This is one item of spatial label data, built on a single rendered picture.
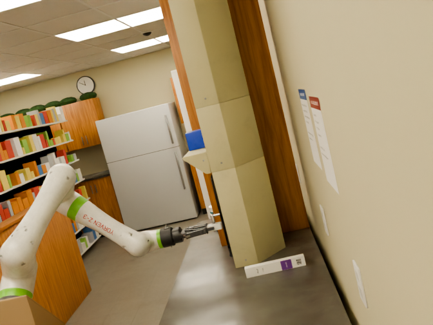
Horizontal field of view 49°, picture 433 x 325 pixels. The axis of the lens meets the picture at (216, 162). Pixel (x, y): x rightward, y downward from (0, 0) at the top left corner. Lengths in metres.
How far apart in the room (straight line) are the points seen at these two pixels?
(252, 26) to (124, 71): 5.57
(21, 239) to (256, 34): 1.47
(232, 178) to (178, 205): 5.16
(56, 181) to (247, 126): 0.89
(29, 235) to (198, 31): 1.10
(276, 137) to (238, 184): 0.46
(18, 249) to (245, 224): 0.98
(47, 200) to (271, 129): 1.17
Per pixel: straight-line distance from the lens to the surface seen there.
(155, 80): 7.86
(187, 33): 2.18
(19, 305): 1.94
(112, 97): 8.03
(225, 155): 2.18
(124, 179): 7.41
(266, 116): 2.53
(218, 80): 2.18
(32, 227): 2.03
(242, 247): 2.28
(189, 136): 2.39
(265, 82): 2.52
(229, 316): 1.88
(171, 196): 7.32
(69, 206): 2.29
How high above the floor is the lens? 1.75
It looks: 8 degrees down
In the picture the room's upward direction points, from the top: 14 degrees counter-clockwise
